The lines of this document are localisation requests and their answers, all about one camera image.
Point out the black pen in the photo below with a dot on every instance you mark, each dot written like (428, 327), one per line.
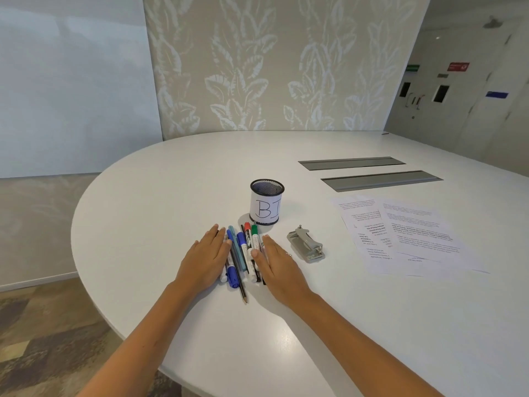
(263, 281)

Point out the red capped whiteboard marker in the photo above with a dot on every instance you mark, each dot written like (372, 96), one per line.
(247, 228)

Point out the person's left forearm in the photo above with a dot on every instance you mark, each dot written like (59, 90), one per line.
(140, 343)

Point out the person's right forearm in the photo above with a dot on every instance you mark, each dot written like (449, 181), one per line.
(355, 347)

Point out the dark wooden pencil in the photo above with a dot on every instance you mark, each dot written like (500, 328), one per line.
(241, 287)

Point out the printed white paper sheet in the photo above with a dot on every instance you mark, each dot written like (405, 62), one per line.
(434, 239)
(363, 235)

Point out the teal pen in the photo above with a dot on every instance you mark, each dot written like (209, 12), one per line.
(237, 248)

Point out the black mesh labelled pen holder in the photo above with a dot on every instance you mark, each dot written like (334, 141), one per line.
(266, 206)

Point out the person's left hand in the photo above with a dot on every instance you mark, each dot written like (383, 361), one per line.
(200, 266)

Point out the red wall sign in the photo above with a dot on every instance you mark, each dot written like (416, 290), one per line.
(458, 66)

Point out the leaf patterned partition panel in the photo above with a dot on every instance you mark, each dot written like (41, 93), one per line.
(281, 61)

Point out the person's right thumb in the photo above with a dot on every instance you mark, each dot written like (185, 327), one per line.
(256, 257)

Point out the grey metal hole punch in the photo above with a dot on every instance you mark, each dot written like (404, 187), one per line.
(306, 246)

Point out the blue wall label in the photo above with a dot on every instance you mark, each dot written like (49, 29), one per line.
(497, 94)

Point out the blue capped whiteboard marker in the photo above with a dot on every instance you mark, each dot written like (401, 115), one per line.
(233, 276)
(242, 243)
(230, 235)

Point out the black rectangular wall panel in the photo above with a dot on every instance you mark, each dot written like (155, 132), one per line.
(405, 90)
(441, 93)

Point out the white wall board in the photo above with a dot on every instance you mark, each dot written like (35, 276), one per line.
(74, 95)

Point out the green capped whiteboard marker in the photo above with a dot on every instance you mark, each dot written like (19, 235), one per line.
(256, 233)

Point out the person's right hand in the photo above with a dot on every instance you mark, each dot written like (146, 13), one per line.
(283, 274)

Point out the person's left thumb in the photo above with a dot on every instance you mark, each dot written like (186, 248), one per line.
(226, 254)

